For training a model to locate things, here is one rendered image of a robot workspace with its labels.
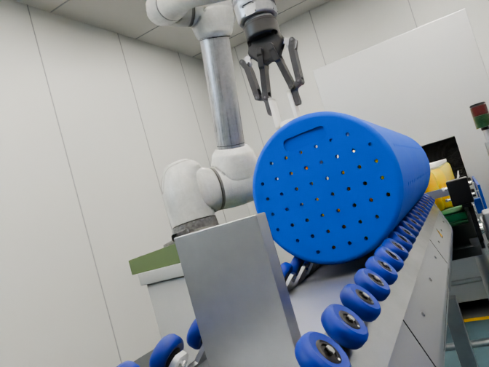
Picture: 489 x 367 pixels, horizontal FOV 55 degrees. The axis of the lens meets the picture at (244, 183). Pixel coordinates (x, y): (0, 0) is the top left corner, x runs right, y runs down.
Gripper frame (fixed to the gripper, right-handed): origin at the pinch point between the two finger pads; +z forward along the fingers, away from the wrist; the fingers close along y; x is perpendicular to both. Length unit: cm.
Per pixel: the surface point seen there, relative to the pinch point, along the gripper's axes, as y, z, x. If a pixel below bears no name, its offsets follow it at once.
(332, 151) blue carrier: 9.7, 12.2, -10.5
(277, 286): 11, 27, -53
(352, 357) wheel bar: 16, 34, -54
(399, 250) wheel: 16.7, 31.3, -16.9
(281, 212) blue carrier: -3.3, 20.4, -10.4
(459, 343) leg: 12, 78, 74
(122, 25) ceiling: -243, -216, 313
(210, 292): 3, 26, -53
